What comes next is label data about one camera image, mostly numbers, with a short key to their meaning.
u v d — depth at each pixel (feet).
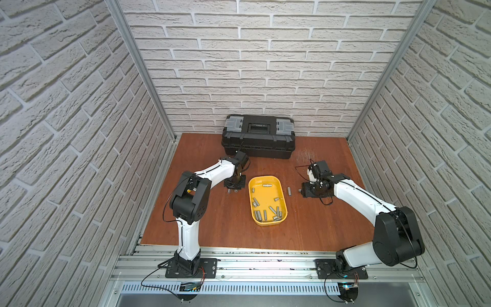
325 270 2.43
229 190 3.11
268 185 3.18
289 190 3.12
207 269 2.43
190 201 1.68
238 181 2.68
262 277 2.39
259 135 3.21
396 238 1.40
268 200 3.02
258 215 2.86
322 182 2.12
